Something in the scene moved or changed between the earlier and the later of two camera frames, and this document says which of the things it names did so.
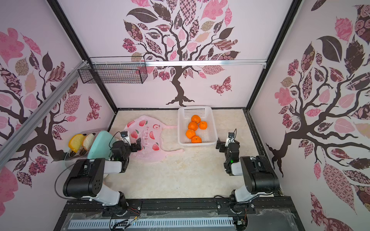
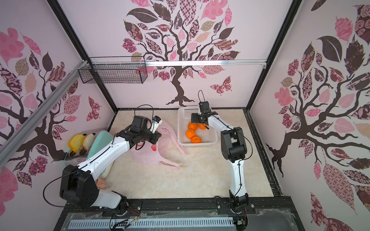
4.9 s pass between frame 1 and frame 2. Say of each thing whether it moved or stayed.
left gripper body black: moved
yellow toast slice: stayed
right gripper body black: moved
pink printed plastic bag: moved
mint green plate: stayed
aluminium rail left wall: stayed
